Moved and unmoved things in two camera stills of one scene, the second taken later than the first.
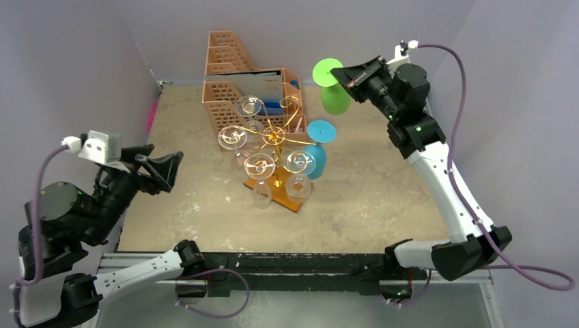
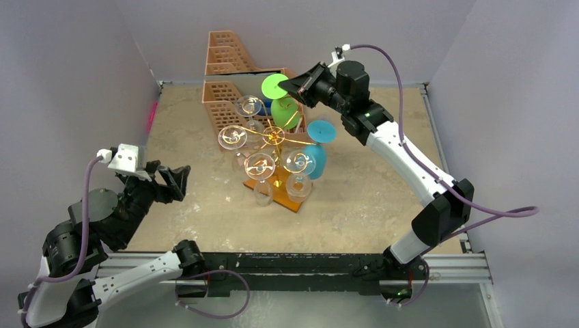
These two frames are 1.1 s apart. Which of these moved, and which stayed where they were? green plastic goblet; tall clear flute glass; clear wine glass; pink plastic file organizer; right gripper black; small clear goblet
Moved: right gripper black; green plastic goblet
Stayed: tall clear flute glass; clear wine glass; small clear goblet; pink plastic file organizer
